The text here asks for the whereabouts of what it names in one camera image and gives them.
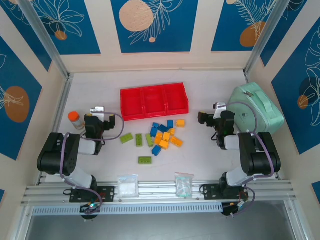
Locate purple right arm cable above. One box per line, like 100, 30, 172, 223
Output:
223, 101, 276, 218

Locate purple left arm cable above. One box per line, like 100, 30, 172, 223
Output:
59, 112, 125, 216

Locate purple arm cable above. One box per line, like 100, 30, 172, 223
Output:
223, 101, 276, 218
59, 112, 125, 216

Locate white slotted cable duct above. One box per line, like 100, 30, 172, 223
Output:
31, 202, 224, 216

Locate plastic bag white contents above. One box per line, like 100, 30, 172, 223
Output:
116, 174, 140, 200

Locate orange lid clear jar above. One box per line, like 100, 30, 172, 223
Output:
68, 111, 85, 130

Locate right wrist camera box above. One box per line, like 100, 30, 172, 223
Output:
212, 101, 229, 119

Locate aluminium frame post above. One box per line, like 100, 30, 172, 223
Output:
243, 0, 298, 76
17, 0, 71, 80

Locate plastic bag green contents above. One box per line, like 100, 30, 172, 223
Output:
174, 171, 195, 199

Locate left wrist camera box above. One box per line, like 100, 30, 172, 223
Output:
89, 106, 106, 118

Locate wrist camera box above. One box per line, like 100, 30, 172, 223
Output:
89, 106, 106, 118
212, 101, 229, 119

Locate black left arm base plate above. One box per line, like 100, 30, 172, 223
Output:
69, 185, 116, 204

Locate mint green zip bag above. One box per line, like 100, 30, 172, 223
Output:
227, 81, 285, 137

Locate aluminium rail frame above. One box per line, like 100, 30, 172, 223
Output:
21, 179, 298, 207

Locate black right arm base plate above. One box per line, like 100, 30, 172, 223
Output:
201, 183, 251, 201

